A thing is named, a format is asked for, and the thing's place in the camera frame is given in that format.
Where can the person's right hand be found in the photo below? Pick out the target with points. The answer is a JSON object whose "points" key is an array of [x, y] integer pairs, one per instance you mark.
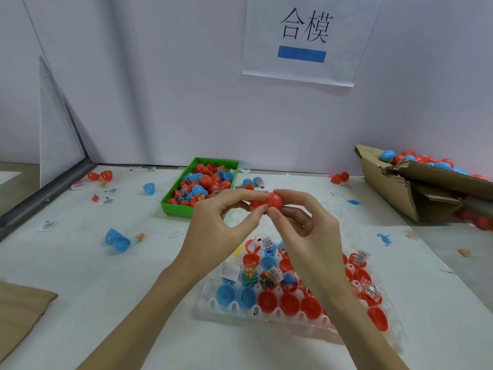
{"points": [[316, 242]]}

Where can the person's left hand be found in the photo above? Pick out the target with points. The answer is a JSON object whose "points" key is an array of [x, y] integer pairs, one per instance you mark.
{"points": [[212, 242]]}

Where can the small capsule cluster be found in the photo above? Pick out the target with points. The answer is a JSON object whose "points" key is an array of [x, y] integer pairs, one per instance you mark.
{"points": [[250, 182]]}

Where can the single blue egg half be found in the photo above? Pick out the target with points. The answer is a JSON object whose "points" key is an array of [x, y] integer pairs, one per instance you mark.
{"points": [[149, 188]]}

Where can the cardboard box of capsules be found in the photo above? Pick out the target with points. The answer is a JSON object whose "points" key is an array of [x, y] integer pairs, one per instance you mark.
{"points": [[385, 181]]}

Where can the blue egg shell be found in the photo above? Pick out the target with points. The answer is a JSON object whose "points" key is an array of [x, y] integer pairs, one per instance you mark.
{"points": [[118, 240]]}

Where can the pile of finished eggs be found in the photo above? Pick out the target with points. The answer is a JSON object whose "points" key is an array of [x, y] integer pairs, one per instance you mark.
{"points": [[443, 164]]}

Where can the person's left forearm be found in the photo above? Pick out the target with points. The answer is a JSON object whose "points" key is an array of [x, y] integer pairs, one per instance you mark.
{"points": [[139, 327]]}

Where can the person's right forearm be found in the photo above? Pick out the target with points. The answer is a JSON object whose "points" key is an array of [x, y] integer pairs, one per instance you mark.
{"points": [[366, 335]]}

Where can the small yellow toy piece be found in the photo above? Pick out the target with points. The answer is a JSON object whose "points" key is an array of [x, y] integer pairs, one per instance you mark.
{"points": [[237, 249]]}

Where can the green plastic tray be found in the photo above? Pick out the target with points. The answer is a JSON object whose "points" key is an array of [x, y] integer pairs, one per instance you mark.
{"points": [[165, 209]]}

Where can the small blue toy piece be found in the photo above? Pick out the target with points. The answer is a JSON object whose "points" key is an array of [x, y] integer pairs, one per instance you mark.
{"points": [[383, 239]]}

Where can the small orange toy piece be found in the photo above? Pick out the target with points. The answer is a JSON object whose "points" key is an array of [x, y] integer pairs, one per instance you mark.
{"points": [[140, 237]]}

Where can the clear plastic egg tray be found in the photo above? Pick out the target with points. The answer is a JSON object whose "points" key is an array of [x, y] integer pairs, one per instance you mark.
{"points": [[385, 266]]}

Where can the small white packet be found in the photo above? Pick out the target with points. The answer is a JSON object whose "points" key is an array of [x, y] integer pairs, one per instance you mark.
{"points": [[48, 225]]}

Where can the clear triangular panel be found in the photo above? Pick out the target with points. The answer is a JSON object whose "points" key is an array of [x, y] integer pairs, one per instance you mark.
{"points": [[60, 134]]}

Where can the flat brown cardboard sheet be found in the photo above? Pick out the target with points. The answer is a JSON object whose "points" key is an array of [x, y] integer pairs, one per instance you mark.
{"points": [[23, 312]]}

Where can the white paper sign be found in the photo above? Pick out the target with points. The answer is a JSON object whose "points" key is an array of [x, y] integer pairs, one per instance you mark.
{"points": [[339, 42]]}

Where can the grey metal rail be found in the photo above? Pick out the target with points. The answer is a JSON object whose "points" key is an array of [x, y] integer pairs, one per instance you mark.
{"points": [[46, 200]]}

